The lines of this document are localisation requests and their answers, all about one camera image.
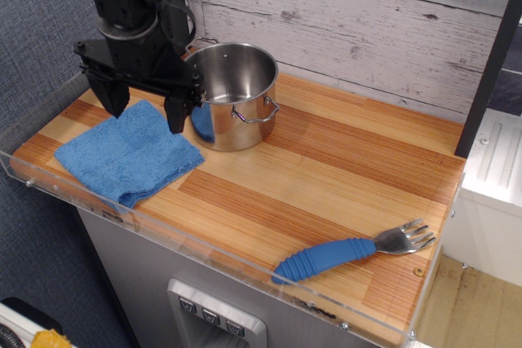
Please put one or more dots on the black frame post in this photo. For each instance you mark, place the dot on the black frame post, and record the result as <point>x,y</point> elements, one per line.
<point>497,56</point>
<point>180,27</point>

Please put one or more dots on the right black frame post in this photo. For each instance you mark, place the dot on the right black frame post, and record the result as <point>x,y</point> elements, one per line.
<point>497,56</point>

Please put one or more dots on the grey cabinet front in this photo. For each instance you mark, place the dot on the grey cabinet front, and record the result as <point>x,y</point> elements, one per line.
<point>140,267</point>

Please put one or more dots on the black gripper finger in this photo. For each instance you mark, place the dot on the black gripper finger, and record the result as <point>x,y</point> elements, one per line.
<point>113,94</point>
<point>177,110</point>

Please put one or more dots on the white block beside table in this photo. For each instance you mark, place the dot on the white block beside table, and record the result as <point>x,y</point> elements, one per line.
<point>484,226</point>

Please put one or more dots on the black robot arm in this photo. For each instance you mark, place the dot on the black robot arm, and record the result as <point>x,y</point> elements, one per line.
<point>136,15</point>

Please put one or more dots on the metal pot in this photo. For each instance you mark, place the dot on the metal pot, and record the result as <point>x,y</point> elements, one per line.
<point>240,85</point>

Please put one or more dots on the clear acrylic guard rail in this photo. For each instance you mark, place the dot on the clear acrylic guard rail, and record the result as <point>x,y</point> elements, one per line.
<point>370,119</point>

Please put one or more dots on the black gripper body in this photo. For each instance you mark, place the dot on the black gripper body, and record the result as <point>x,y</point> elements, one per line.
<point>143,59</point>

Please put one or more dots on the blue handled metal fork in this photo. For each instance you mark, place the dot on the blue handled metal fork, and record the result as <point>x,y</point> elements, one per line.
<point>307,263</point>

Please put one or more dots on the silver control panel with buttons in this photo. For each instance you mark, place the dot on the silver control panel with buttons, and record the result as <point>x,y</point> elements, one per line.
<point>207,321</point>

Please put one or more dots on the left black frame post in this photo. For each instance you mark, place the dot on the left black frame post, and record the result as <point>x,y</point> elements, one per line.
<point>180,27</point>

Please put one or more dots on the blue cloth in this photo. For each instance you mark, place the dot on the blue cloth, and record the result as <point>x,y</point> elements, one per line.
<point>129,158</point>

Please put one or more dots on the black and yellow object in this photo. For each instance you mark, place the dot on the black and yellow object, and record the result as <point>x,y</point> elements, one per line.
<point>21,322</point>

